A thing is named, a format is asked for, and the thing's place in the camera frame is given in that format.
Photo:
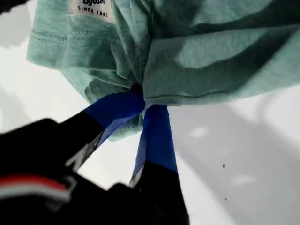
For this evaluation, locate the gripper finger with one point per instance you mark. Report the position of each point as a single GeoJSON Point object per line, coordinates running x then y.
{"type": "Point", "coordinates": [112, 107]}
{"type": "Point", "coordinates": [157, 140]}

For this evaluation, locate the pale green T-shirt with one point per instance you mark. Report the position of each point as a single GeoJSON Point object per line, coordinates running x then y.
{"type": "Point", "coordinates": [199, 47]}

